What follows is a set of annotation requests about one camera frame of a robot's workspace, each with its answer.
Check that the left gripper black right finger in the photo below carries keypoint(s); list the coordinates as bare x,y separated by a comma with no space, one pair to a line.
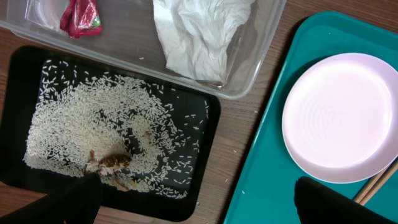
317,203

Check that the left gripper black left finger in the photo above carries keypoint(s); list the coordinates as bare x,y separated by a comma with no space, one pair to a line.
78,203

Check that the wooden chopstick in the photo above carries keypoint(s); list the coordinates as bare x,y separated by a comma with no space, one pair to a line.
361,194
377,186

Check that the large white plate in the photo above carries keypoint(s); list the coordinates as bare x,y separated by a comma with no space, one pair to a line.
339,121

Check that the black waste tray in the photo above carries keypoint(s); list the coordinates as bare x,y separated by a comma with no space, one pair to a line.
22,89

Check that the clear plastic waste bin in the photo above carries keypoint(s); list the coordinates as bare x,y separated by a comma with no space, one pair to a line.
129,40

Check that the brown food scrap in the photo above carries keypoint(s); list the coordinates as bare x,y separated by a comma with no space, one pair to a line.
108,166

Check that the teal plastic tray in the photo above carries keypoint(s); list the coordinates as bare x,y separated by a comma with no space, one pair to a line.
265,189

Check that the spilled rice pile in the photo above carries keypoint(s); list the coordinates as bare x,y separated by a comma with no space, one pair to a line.
77,112

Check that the red snack wrapper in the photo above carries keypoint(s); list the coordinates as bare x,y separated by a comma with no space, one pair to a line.
81,18

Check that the crumpled white tissue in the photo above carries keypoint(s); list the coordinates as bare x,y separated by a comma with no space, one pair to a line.
195,34

